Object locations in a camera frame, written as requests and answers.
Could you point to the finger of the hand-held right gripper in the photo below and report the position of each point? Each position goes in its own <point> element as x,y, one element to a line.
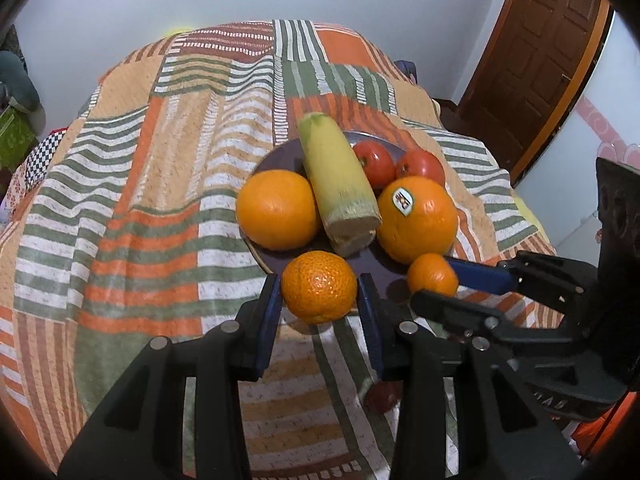
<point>450,310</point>
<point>480,275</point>

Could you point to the large orange with sticker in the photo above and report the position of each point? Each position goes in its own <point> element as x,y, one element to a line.
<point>417,225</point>

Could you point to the white wardrobe door with hearts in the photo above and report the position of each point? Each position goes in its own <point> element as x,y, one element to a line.
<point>590,160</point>

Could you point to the striped patchwork blanket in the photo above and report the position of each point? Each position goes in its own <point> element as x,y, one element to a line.
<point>150,185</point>

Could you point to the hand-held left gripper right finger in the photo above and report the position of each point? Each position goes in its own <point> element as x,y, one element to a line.
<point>370,325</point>

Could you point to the blue chair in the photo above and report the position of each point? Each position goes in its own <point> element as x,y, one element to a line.
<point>407,67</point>

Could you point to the brown wooden door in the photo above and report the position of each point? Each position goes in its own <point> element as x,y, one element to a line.
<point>545,45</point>

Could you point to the small dark red fruit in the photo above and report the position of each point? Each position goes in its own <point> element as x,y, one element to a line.
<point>384,400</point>

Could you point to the purple plate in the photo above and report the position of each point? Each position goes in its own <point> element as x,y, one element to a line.
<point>280,159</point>

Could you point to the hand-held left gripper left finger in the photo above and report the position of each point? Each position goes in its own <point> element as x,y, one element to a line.
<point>267,330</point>

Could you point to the floral checkered quilt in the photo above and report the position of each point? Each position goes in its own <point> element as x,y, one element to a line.
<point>40,155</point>

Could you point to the small mandarin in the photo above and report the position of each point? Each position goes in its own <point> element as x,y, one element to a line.
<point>320,287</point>
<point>432,275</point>

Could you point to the corn cob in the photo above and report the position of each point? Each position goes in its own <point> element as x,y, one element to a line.
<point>332,170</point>

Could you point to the red tomato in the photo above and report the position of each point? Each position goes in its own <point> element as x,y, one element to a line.
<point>422,165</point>
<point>375,162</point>

